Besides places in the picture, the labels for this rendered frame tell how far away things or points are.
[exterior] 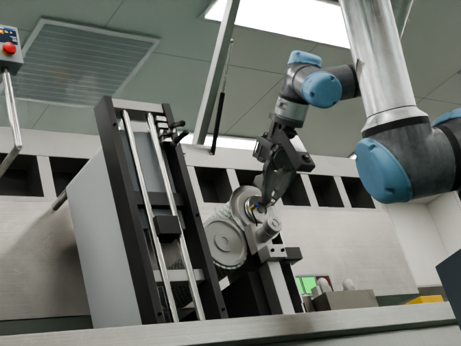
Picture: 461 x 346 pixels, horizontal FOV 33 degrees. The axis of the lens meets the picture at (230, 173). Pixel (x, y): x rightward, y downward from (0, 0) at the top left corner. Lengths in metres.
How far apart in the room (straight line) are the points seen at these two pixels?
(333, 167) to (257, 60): 1.64
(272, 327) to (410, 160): 0.36
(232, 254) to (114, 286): 0.27
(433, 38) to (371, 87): 3.34
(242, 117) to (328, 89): 3.06
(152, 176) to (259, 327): 0.44
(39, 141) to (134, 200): 0.63
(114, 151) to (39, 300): 0.47
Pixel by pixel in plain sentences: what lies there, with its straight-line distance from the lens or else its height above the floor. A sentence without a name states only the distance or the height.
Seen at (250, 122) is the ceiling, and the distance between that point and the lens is 4.79.
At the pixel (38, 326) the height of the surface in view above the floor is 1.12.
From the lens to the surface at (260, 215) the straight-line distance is 1.84.
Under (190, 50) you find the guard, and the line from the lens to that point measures 2.29.
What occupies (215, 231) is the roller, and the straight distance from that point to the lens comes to 1.77.
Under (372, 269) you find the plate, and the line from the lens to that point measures 2.57.
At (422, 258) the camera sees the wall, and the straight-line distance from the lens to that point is 6.83.
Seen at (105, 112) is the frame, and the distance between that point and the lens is 1.60.
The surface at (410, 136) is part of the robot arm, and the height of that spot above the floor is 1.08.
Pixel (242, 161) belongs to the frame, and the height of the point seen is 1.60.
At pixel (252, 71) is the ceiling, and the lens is 4.30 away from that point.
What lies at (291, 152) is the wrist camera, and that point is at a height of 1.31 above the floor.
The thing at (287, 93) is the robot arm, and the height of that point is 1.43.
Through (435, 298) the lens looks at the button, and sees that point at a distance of 1.72.
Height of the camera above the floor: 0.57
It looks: 25 degrees up
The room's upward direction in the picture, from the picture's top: 17 degrees counter-clockwise
